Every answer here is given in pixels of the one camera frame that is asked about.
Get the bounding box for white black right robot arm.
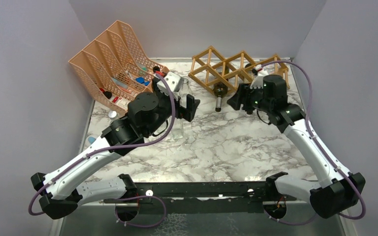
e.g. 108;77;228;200
227;75;366;219

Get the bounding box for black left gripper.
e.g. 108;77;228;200
144;79;200;137

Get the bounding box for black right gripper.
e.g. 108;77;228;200
227;83;273;114

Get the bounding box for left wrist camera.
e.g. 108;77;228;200
157;71;184;100

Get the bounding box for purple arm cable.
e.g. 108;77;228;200
28;73;177;216
257;59;366;220

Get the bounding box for dark labelled wine bottle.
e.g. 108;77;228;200
213;66;229;112

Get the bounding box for tall clear glass bottle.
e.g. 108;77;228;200
179;78;193;99

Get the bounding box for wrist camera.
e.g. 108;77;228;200
250;65;269;89
157;71;184;100

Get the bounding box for wooden lattice wine rack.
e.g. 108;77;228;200
188;46;290;95

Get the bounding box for round clear flask silver cap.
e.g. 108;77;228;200
108;111;118;120

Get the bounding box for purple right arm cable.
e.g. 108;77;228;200
257;59;366;220

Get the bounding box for peach plastic file organizer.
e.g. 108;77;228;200
69;21;169;115

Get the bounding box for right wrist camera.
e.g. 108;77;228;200
250;65;269;89

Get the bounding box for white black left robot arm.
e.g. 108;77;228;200
31;79;200;219

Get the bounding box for clear bottle blue content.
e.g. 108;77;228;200
84;135;97;149

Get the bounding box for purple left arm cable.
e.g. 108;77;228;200
28;73;177;216

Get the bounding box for blue item in organizer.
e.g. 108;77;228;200
135;77;150;86

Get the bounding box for red white box in organizer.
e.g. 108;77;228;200
112;96;130;111

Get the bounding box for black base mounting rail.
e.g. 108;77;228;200
102;181;295;214

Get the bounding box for green wine bottle gold label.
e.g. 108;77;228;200
153;66;161;74

